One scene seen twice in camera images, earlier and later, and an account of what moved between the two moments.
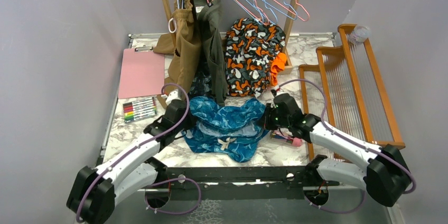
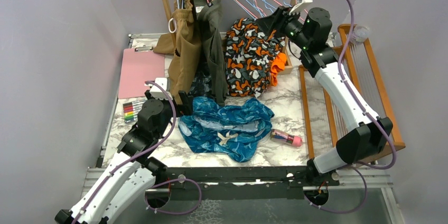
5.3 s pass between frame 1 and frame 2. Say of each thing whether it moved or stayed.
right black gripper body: moved
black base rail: stayed
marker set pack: stayed
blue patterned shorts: stayed
